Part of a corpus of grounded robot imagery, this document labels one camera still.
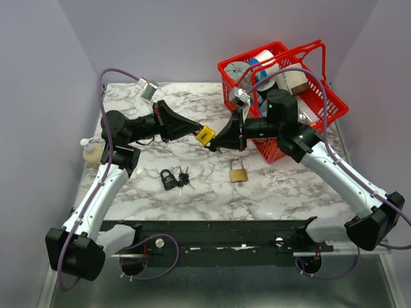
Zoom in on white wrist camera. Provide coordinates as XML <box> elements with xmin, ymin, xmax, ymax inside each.
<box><xmin>137</xmin><ymin>78</ymin><xmax>159</xmax><ymax>103</ymax></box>
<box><xmin>229</xmin><ymin>87</ymin><xmax>250</xmax><ymax>120</ymax></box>

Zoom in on blue white paper cup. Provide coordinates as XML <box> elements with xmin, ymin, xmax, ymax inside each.
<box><xmin>248</xmin><ymin>49</ymin><xmax>280</xmax><ymax>92</ymax></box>

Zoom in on cream soap pump bottle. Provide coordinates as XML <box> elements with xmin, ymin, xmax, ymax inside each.
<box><xmin>80</xmin><ymin>138</ymin><xmax>104</xmax><ymax>169</ymax></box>

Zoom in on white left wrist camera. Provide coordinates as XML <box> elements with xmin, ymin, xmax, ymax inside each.
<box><xmin>137</xmin><ymin>78</ymin><xmax>159</xmax><ymax>103</ymax></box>

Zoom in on brass padlock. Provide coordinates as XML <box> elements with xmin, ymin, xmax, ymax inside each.
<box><xmin>229</xmin><ymin>157</ymin><xmax>248</xmax><ymax>183</ymax></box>

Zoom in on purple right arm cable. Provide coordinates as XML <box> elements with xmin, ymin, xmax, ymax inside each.
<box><xmin>245</xmin><ymin>67</ymin><xmax>411</xmax><ymax>250</ymax></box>

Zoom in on black and aluminium base rail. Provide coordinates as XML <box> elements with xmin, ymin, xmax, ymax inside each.
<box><xmin>96</xmin><ymin>218</ymin><xmax>391</xmax><ymax>268</ymax></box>

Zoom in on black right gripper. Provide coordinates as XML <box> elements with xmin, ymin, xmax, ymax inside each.
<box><xmin>211</xmin><ymin>107</ymin><xmax>282</xmax><ymax>152</ymax></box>

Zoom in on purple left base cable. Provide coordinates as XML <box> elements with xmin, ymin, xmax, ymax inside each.
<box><xmin>119</xmin><ymin>234</ymin><xmax>179</xmax><ymax>282</ymax></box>

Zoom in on grey wrapped roll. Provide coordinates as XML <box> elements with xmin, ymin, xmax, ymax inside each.
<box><xmin>224</xmin><ymin>61</ymin><xmax>252</xmax><ymax>93</ymax></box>

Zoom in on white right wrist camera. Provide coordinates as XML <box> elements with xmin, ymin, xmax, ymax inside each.
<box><xmin>229</xmin><ymin>87</ymin><xmax>250</xmax><ymax>120</ymax></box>

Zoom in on red plastic shopping basket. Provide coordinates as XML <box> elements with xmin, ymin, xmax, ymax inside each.
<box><xmin>216</xmin><ymin>39</ymin><xmax>349</xmax><ymax>164</ymax></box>

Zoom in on black key bunch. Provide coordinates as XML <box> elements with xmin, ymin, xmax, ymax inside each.
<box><xmin>177</xmin><ymin>167</ymin><xmax>195</xmax><ymax>196</ymax></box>

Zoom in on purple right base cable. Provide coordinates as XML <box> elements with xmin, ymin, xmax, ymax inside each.
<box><xmin>295</xmin><ymin>245</ymin><xmax>361</xmax><ymax>279</ymax></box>

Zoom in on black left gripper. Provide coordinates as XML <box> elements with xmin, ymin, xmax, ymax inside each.
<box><xmin>125</xmin><ymin>99</ymin><xmax>199</xmax><ymax>144</ymax></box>

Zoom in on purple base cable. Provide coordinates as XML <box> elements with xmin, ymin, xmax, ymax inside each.
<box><xmin>295</xmin><ymin>245</ymin><xmax>361</xmax><ymax>279</ymax></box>
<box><xmin>119</xmin><ymin>234</ymin><xmax>179</xmax><ymax>282</ymax></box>

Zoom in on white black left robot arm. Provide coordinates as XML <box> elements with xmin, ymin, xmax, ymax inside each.
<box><xmin>45</xmin><ymin>100</ymin><xmax>204</xmax><ymax>281</ymax></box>

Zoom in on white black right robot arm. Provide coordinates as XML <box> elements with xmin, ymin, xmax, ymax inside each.
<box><xmin>210</xmin><ymin>89</ymin><xmax>405</xmax><ymax>252</ymax></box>

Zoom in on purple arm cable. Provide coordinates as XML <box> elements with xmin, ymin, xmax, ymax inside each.
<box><xmin>245</xmin><ymin>67</ymin><xmax>411</xmax><ymax>250</ymax></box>
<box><xmin>57</xmin><ymin>67</ymin><xmax>145</xmax><ymax>292</ymax></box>

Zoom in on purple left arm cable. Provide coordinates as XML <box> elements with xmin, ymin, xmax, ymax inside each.
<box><xmin>57</xmin><ymin>67</ymin><xmax>145</xmax><ymax>292</ymax></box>

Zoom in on cream brown foam block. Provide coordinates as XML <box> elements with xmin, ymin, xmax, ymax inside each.
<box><xmin>275</xmin><ymin>71</ymin><xmax>309</xmax><ymax>96</ymax></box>

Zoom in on yellow black padlock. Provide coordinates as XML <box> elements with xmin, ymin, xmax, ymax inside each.
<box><xmin>195</xmin><ymin>126</ymin><xmax>216</xmax><ymax>146</ymax></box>

